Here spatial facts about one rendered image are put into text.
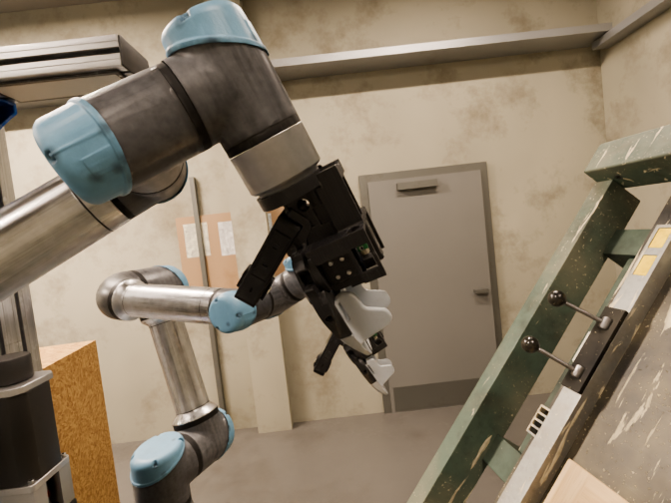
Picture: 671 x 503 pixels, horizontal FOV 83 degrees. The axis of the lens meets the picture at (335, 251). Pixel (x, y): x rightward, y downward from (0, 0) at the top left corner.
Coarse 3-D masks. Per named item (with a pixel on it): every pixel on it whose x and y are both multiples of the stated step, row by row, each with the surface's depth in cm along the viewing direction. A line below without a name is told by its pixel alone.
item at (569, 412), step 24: (648, 240) 86; (624, 288) 84; (648, 288) 81; (624, 336) 80; (600, 384) 80; (552, 408) 83; (576, 408) 79; (552, 432) 80; (576, 432) 79; (528, 456) 82; (552, 456) 79; (528, 480) 79
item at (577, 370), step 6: (528, 336) 85; (522, 342) 85; (528, 342) 84; (534, 342) 84; (522, 348) 86; (528, 348) 84; (534, 348) 84; (540, 348) 84; (546, 354) 84; (552, 354) 84; (558, 360) 83; (564, 366) 82; (570, 366) 82; (576, 366) 81; (576, 372) 81; (582, 372) 80
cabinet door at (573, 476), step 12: (564, 468) 76; (576, 468) 74; (564, 480) 75; (576, 480) 73; (588, 480) 71; (552, 492) 75; (564, 492) 73; (576, 492) 71; (588, 492) 70; (600, 492) 68; (612, 492) 66
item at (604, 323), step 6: (552, 294) 85; (558, 294) 84; (564, 294) 85; (552, 300) 85; (558, 300) 84; (564, 300) 84; (558, 306) 85; (570, 306) 84; (576, 306) 84; (582, 312) 84; (588, 312) 83; (594, 318) 83; (600, 318) 82; (606, 318) 82; (600, 324) 82; (606, 324) 81
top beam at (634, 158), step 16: (656, 128) 94; (608, 144) 107; (624, 144) 101; (640, 144) 96; (656, 144) 91; (592, 160) 110; (608, 160) 103; (624, 160) 98; (640, 160) 93; (656, 160) 90; (592, 176) 109; (608, 176) 105; (624, 176) 102; (640, 176) 98; (656, 176) 95
